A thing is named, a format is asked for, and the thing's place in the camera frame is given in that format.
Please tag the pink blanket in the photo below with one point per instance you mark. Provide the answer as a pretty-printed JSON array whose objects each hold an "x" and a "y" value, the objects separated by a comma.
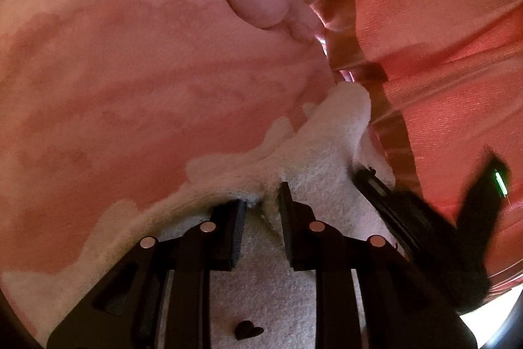
[{"x": 122, "y": 67}]

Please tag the orange curtain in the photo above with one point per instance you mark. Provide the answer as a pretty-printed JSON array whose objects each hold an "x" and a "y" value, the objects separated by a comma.
[{"x": 429, "y": 5}]

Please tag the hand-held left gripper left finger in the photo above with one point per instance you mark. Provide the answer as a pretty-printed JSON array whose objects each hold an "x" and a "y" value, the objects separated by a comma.
[{"x": 228, "y": 234}]

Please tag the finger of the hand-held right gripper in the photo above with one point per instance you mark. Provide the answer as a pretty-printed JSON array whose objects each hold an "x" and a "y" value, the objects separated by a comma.
[{"x": 382, "y": 197}]

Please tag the white fleece garment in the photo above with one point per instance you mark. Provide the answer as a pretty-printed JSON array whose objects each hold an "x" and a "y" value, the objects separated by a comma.
[{"x": 318, "y": 140}]

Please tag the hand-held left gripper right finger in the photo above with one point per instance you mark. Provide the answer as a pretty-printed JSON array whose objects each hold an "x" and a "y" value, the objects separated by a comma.
[{"x": 291, "y": 230}]

